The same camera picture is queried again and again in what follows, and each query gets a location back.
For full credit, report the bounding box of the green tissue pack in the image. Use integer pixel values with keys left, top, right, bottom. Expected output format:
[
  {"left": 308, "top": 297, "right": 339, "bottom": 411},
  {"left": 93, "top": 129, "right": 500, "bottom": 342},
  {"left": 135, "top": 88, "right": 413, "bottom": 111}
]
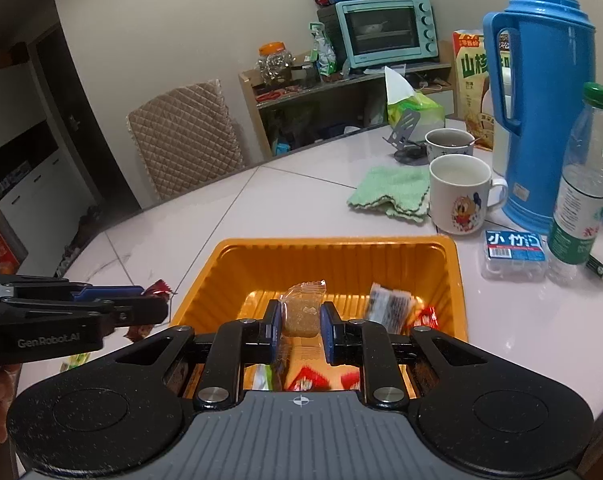
[{"left": 384, "top": 66, "right": 447, "bottom": 134}]

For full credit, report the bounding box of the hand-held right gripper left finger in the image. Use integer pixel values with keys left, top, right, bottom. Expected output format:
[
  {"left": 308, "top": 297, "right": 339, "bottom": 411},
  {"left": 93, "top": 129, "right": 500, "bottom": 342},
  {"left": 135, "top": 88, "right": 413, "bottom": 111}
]
[{"left": 114, "top": 300, "right": 284, "bottom": 411}]

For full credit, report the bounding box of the clear water bottle green cap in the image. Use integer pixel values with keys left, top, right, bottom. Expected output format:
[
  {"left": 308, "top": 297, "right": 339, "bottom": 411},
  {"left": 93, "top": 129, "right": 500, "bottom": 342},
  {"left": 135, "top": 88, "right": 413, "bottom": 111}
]
[{"left": 546, "top": 82, "right": 603, "bottom": 283}]

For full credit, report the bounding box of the small dark red candy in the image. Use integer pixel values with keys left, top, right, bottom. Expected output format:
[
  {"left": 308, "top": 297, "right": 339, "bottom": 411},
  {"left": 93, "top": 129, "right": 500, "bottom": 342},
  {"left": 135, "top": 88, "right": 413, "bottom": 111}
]
[{"left": 126, "top": 280, "right": 175, "bottom": 342}]

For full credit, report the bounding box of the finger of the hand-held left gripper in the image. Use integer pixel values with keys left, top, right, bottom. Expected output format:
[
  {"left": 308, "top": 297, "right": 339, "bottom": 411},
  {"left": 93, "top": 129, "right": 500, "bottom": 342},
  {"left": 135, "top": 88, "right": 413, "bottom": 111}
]
[
  {"left": 0, "top": 274, "right": 146, "bottom": 303},
  {"left": 1, "top": 296, "right": 169, "bottom": 335}
]

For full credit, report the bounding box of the teal toaster oven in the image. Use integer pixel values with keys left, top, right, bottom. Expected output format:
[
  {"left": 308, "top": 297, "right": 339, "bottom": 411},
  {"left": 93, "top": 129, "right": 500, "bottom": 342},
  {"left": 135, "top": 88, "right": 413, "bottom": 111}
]
[{"left": 317, "top": 0, "right": 439, "bottom": 67}]

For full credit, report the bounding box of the white patterned mug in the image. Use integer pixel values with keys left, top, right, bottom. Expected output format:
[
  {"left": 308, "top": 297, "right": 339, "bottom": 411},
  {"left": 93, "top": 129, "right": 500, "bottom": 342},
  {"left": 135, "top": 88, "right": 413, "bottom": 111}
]
[{"left": 424, "top": 129, "right": 477, "bottom": 164}]

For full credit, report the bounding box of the small red wrapped candy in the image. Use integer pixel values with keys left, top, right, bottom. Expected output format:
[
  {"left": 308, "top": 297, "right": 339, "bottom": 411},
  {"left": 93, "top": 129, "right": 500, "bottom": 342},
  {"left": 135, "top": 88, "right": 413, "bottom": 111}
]
[{"left": 412, "top": 306, "right": 440, "bottom": 332}]

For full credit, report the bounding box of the silver foil snack packet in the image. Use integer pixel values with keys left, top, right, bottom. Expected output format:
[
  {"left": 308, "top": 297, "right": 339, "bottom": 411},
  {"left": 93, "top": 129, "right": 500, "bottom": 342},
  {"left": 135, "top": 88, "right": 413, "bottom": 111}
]
[{"left": 58, "top": 351, "right": 91, "bottom": 372}]

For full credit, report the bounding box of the clear box blue label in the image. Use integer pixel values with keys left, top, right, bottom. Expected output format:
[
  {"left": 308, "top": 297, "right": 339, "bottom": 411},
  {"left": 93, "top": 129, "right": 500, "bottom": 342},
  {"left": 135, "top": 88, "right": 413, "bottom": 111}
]
[{"left": 480, "top": 229, "right": 550, "bottom": 281}]

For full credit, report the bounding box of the beige quilted chair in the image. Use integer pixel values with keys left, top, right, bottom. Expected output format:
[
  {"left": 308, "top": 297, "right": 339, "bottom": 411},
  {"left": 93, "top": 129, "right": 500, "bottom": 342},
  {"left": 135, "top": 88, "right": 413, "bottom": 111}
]
[{"left": 126, "top": 79, "right": 245, "bottom": 201}]

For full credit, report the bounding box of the grey striped snack packet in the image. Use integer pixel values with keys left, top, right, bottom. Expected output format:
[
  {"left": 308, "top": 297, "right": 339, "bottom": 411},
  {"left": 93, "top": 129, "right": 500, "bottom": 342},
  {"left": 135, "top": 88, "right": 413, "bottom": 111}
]
[{"left": 367, "top": 282, "right": 416, "bottom": 335}]

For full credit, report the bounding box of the glass jar orange lid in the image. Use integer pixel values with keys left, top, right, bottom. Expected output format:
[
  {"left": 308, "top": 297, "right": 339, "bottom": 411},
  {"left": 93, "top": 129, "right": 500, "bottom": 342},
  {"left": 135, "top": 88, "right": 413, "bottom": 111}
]
[{"left": 255, "top": 42, "right": 296, "bottom": 86}]

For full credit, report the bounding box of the wooden shelf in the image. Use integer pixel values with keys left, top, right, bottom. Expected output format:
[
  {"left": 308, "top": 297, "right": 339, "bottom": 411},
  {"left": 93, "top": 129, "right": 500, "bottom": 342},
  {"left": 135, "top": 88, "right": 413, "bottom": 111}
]
[{"left": 238, "top": 62, "right": 457, "bottom": 161}]

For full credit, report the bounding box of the red orange snack packet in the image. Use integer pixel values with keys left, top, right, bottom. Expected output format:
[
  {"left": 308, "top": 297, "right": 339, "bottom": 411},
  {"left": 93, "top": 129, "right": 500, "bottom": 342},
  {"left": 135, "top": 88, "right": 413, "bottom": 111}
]
[{"left": 285, "top": 365, "right": 331, "bottom": 392}]

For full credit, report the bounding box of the brown snack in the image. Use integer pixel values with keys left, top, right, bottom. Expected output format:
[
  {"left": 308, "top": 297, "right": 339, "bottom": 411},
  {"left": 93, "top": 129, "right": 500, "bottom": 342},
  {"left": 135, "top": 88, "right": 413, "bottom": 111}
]
[{"left": 280, "top": 280, "right": 328, "bottom": 337}]

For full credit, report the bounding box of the white cartoon mug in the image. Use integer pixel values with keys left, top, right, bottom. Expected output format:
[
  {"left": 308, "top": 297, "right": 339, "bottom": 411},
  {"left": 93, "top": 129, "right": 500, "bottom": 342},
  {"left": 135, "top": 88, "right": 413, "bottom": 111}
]
[{"left": 429, "top": 155, "right": 510, "bottom": 235}]

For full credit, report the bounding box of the green white snack bag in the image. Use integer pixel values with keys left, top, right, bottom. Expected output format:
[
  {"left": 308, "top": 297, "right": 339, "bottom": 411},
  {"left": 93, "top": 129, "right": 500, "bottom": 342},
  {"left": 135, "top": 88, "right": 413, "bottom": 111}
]
[{"left": 309, "top": 22, "right": 337, "bottom": 79}]

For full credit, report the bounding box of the grey phone stand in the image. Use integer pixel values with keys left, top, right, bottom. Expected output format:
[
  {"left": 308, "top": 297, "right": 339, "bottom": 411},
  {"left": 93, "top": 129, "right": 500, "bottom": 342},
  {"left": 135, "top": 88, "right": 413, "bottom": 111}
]
[{"left": 384, "top": 109, "right": 428, "bottom": 164}]

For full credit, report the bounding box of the blue thermos flask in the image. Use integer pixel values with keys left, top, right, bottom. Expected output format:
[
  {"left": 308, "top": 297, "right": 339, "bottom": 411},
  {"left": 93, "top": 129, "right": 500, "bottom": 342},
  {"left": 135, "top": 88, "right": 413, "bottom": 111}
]
[{"left": 482, "top": 0, "right": 597, "bottom": 236}]

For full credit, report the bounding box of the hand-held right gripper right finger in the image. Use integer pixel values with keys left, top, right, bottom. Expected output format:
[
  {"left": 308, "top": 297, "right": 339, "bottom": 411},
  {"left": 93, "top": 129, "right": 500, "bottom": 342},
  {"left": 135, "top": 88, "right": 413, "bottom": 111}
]
[{"left": 320, "top": 301, "right": 489, "bottom": 410}]

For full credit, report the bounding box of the white cabinet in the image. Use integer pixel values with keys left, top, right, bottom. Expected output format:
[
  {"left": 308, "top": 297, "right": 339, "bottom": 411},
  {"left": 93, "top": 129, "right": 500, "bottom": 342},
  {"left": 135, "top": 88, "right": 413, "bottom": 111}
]
[{"left": 0, "top": 152, "right": 89, "bottom": 257}]

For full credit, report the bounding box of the orange plastic basket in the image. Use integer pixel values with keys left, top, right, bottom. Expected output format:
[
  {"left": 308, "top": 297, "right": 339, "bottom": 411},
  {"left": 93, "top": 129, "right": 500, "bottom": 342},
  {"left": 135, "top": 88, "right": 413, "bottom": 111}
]
[{"left": 170, "top": 236, "right": 470, "bottom": 401}]

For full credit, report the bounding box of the yellow green food box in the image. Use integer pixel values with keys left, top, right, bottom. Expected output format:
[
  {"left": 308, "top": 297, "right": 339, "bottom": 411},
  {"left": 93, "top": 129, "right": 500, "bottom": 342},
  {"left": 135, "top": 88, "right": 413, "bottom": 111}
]
[{"left": 451, "top": 30, "right": 497, "bottom": 153}]

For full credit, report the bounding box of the green dish cloth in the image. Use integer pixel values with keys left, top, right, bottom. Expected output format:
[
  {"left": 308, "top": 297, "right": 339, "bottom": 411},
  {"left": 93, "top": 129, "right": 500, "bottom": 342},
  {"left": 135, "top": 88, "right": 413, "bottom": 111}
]
[{"left": 346, "top": 165, "right": 431, "bottom": 221}]

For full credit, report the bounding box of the green candy packet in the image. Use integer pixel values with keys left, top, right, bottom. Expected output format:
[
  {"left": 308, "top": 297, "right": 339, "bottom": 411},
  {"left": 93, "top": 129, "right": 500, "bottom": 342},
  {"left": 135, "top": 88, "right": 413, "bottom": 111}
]
[{"left": 252, "top": 364, "right": 275, "bottom": 392}]

